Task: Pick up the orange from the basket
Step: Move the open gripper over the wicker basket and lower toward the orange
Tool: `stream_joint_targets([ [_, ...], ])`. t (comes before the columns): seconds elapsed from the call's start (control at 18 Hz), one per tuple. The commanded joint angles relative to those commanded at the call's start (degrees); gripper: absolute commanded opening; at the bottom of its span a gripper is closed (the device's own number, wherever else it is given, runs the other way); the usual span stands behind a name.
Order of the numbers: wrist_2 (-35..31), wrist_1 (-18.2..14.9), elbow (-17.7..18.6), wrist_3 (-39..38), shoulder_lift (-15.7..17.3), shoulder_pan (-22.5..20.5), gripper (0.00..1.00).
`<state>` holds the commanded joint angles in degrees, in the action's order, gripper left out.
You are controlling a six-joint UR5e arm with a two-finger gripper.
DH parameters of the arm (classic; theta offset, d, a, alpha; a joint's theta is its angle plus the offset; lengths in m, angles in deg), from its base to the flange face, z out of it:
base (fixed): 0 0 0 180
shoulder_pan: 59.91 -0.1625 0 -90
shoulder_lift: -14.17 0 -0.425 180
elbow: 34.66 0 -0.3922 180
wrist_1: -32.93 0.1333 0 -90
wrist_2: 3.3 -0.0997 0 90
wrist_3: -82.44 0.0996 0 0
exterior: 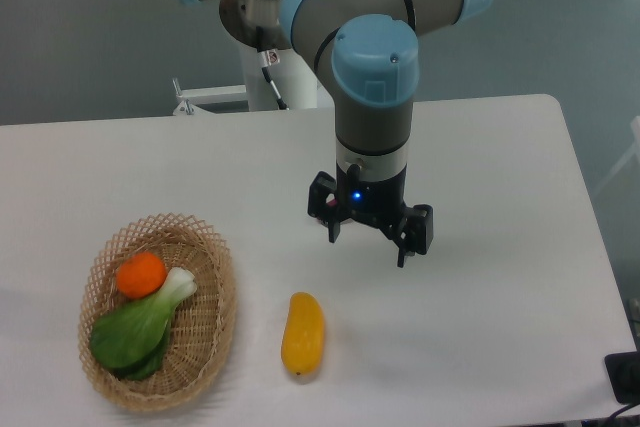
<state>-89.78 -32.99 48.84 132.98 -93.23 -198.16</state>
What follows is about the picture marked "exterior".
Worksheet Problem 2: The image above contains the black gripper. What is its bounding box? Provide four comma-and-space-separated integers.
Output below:
307, 168, 433, 268

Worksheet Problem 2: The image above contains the orange fruit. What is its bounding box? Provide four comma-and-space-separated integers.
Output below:
116, 252, 167, 300

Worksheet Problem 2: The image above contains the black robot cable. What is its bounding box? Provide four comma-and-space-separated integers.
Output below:
255, 26, 291, 111

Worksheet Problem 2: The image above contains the black device at table edge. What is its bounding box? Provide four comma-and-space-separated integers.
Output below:
604, 351, 639, 404

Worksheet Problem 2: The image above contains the green bok choy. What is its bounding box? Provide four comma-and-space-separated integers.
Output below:
89, 267, 197, 381

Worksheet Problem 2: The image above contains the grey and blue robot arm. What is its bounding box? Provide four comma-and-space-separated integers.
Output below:
181, 0, 493, 259

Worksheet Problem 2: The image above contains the yellow mango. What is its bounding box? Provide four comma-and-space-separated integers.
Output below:
281, 292, 325, 376

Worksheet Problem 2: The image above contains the woven wicker basket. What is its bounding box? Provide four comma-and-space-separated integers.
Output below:
78, 213, 236, 412

